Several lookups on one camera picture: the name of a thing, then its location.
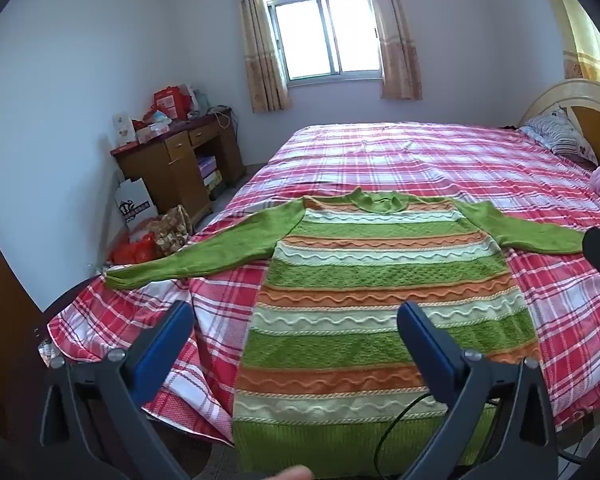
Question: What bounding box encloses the dark wooden bed footboard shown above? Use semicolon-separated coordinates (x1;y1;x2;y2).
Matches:
42;272;106;321

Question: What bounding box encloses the yellow curtain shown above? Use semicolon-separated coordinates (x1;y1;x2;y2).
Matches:
545;0;600;93

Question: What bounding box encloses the black cable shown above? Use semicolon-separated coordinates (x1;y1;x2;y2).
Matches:
372;392;498;476

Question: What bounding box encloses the cream wooden headboard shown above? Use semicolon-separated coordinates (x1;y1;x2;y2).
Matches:
519;79;600;167

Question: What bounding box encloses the white card box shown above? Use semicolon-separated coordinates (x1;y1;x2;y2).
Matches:
112;111;133;150

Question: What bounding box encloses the white paper bag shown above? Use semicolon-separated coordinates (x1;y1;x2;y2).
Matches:
114;177;157;231

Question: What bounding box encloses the sliding glass window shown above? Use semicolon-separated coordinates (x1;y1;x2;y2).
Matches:
267;0;383;83

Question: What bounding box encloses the brown wooden desk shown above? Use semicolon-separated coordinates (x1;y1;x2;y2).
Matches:
111;110;246;221

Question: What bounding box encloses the grey striped pillow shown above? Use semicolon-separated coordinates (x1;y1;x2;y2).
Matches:
519;107;599;168

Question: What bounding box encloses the green orange striped knit sweater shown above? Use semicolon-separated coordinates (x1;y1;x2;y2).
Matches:
102;187;593;478

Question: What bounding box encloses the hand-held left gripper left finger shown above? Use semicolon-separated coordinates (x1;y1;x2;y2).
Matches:
39;300;197;480

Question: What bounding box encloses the brown floral bag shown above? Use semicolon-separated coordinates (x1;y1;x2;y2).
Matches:
152;205;192;257

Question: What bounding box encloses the beige floral curtain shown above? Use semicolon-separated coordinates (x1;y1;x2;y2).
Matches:
365;0;423;102
231;0;293;113

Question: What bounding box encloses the brown wooden door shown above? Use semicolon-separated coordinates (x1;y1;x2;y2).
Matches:
0;205;48;441

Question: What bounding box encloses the person's left hand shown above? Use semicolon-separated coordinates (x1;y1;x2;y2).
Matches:
259;464;314;480

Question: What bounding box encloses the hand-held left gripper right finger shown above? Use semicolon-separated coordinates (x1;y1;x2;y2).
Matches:
397;301;561;480

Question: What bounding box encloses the red gift bag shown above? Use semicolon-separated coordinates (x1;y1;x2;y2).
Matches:
153;84;192;121

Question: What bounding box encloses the red plaid bed sheet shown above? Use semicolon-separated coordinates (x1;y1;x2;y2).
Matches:
47;121;600;446

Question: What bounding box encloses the clutter of boxes on desk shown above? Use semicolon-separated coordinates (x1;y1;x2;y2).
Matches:
135;110;173;143

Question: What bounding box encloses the red plastic bag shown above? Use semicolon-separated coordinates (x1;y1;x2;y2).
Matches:
111;232;157;266

